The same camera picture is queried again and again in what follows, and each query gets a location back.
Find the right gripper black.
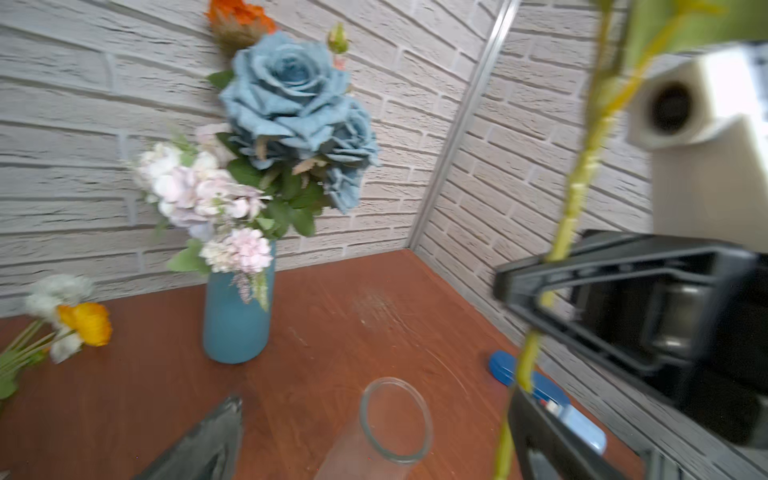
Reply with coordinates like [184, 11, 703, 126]
[493, 230, 767, 447]

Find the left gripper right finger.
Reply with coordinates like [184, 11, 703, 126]
[508, 386, 625, 479]

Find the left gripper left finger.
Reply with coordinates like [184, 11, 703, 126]
[135, 396, 243, 479]

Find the teal ceramic vase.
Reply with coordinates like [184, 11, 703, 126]
[201, 229, 275, 364]

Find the clear ribbed glass vase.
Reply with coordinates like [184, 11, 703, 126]
[315, 377, 434, 479]

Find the blue hydrangea flower stem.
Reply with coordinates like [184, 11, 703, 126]
[493, 1, 767, 479]

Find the dusty blue flower stem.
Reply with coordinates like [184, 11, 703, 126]
[207, 32, 381, 239]

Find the peach rose flower stem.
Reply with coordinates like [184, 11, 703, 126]
[326, 22, 349, 70]

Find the white lilac flower bouquet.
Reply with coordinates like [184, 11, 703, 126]
[127, 125, 277, 309]

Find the blue spray bottle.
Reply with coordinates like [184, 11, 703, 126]
[488, 350, 607, 455]

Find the yellow white poppy stem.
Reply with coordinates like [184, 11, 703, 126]
[1, 274, 113, 401]

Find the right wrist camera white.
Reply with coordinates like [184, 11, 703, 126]
[627, 43, 767, 253]

